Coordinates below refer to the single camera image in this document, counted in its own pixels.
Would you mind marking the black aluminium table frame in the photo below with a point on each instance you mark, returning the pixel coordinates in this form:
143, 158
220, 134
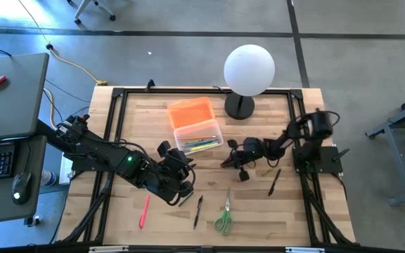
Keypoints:
174, 91

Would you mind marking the white globe lamp black base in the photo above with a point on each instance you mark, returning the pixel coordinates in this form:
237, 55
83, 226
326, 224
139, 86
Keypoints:
248, 70

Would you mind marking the dark grey desk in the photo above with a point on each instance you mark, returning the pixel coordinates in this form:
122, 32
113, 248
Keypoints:
30, 154

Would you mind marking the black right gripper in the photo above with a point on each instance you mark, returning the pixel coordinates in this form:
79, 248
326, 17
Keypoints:
253, 149

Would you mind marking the black computer mouse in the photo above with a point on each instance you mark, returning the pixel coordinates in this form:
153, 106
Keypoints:
21, 188

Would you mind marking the green pencil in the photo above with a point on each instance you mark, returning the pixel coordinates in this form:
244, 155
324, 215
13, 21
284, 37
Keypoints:
185, 200
192, 142

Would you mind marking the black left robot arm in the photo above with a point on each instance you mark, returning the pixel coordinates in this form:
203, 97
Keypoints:
100, 154

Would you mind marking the gold pen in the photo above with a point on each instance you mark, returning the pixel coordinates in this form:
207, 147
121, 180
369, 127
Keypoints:
267, 172

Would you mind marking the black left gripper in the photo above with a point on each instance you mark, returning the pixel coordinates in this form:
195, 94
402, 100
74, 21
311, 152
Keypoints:
164, 179

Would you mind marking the pink highlighter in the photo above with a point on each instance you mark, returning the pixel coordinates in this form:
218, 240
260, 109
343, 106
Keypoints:
144, 212

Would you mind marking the office chair base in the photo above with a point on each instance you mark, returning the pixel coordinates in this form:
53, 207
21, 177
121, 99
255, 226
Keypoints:
81, 10

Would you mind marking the clear supply box orange lid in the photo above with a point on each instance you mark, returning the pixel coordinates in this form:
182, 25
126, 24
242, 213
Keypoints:
192, 116

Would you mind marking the grey square desk foot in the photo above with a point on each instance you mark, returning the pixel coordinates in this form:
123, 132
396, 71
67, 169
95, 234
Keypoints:
33, 220

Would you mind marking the black pen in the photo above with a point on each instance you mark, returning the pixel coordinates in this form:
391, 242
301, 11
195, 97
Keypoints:
274, 182
198, 212

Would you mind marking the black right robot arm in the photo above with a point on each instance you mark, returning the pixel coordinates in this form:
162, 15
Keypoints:
315, 126

